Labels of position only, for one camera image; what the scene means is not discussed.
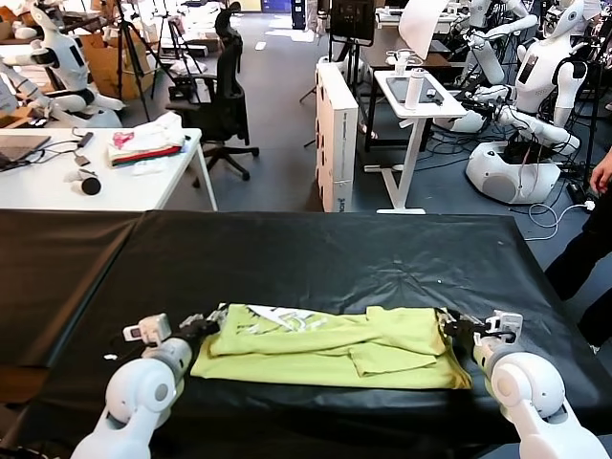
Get white headset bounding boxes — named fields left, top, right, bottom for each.
left=384, top=47, right=422, bottom=66

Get black stand pole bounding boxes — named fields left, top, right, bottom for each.
left=582, top=28, right=606, bottom=192

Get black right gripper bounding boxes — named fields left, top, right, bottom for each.
left=435, top=310, right=489, bottom=346

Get person's black trousers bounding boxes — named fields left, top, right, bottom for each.
left=544, top=190, right=612, bottom=355

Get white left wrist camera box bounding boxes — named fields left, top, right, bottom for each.
left=122, top=313, right=172, bottom=346

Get grey laptop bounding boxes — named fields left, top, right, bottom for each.
left=0, top=135, right=52, bottom=172

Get white humanoid robot left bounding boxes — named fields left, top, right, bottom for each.
left=0, top=0, right=125, bottom=129

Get large black tablecloth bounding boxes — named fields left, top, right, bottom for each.
left=18, top=209, right=612, bottom=459

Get small white standing desk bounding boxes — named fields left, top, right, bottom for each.
left=363, top=70, right=469, bottom=215

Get brown cardboard box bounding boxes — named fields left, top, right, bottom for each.
left=80, top=33, right=154, bottom=101

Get white humanoid robot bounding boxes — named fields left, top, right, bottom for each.
left=0, top=0, right=125, bottom=129
left=461, top=0, right=539, bottom=87
left=448, top=0, right=589, bottom=206

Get white humanoid robot right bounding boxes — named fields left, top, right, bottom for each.
left=448, top=0, right=589, bottom=206

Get tall black tripod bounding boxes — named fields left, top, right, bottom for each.
left=102, top=0, right=168, bottom=123

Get white rectangular table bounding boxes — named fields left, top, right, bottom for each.
left=0, top=127, right=219, bottom=211

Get dark tablet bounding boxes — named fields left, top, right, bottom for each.
left=385, top=76, right=444, bottom=104

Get person's bare hand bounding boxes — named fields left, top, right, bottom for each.
left=590, top=153, right=612, bottom=195

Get yellow-green t-shirt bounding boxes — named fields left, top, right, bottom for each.
left=189, top=302, right=473, bottom=391

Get folded clothes stack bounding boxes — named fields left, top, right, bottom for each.
left=105, top=112, right=188, bottom=168

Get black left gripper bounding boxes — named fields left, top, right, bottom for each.
left=179, top=310, right=227, bottom=341

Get short black tripod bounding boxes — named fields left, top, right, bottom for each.
left=157, top=9, right=205, bottom=104

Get tall white cardboard box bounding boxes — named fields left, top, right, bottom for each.
left=315, top=63, right=360, bottom=213

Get brownish black tablecloth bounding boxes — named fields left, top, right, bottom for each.
left=0, top=209, right=154, bottom=407

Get black monitor on stand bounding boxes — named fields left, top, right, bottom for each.
left=329, top=0, right=377, bottom=63

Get white curved sheet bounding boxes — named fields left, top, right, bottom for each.
left=399, top=0, right=448, bottom=62

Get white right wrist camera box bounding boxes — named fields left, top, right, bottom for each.
left=486, top=310, right=522, bottom=343

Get white floor cable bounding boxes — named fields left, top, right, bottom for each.
left=520, top=203, right=594, bottom=240

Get black office chair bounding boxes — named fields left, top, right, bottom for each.
left=165, top=2, right=261, bottom=188

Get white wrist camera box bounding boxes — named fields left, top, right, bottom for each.
left=486, top=310, right=522, bottom=343
left=122, top=313, right=172, bottom=346

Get white thermos bottle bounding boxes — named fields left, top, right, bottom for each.
left=404, top=67, right=426, bottom=110

